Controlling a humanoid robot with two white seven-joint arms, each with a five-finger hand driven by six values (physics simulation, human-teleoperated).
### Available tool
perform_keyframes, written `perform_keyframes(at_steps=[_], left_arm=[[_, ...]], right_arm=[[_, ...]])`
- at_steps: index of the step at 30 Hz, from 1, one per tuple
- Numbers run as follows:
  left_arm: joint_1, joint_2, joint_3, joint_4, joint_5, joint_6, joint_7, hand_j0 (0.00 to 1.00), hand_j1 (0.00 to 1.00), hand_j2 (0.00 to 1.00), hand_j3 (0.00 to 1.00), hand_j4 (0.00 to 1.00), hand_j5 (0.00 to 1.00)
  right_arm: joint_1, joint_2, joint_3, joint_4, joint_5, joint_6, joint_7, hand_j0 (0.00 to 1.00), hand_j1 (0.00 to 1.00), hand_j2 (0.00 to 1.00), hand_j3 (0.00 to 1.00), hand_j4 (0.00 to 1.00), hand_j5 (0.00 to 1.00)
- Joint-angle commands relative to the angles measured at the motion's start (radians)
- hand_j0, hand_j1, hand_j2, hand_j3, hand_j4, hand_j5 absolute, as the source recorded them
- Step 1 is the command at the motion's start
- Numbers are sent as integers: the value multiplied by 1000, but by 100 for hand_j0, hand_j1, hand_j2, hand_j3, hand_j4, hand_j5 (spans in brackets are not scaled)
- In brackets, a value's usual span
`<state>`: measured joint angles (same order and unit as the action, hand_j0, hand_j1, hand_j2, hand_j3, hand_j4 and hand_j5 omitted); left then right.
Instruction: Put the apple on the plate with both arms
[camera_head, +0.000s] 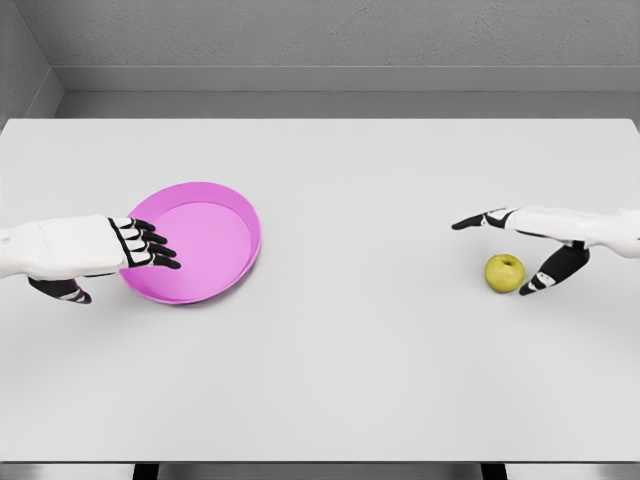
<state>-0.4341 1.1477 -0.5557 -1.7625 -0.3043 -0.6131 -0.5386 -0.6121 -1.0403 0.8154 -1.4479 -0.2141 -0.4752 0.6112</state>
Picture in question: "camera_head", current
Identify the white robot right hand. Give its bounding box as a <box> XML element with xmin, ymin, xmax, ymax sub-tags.
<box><xmin>450</xmin><ymin>205</ymin><xmax>621</xmax><ymax>297</ymax></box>

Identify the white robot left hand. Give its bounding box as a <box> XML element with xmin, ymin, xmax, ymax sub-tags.
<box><xmin>23</xmin><ymin>214</ymin><xmax>183</xmax><ymax>307</ymax></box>

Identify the yellow-green apple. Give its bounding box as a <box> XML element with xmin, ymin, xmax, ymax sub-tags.
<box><xmin>484</xmin><ymin>253</ymin><xmax>527</xmax><ymax>295</ymax></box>

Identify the pink round plate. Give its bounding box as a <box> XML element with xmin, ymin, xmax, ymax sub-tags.
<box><xmin>121</xmin><ymin>181</ymin><xmax>263</xmax><ymax>306</ymax></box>

